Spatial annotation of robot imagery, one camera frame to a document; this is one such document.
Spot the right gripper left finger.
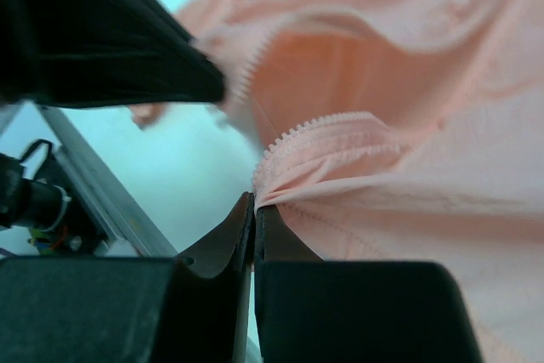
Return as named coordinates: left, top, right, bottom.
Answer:
left=1, top=193, right=254, bottom=362

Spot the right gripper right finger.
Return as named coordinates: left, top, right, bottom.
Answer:
left=254, top=207, right=483, bottom=363

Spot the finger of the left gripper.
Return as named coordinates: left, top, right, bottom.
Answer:
left=1, top=0, right=225, bottom=109

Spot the salmon pink jacket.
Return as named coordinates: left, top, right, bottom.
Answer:
left=131, top=0, right=544, bottom=363

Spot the front aluminium rail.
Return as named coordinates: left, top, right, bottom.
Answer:
left=0, top=103, right=179, bottom=258

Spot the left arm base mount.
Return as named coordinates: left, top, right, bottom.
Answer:
left=1, top=139, right=107, bottom=255

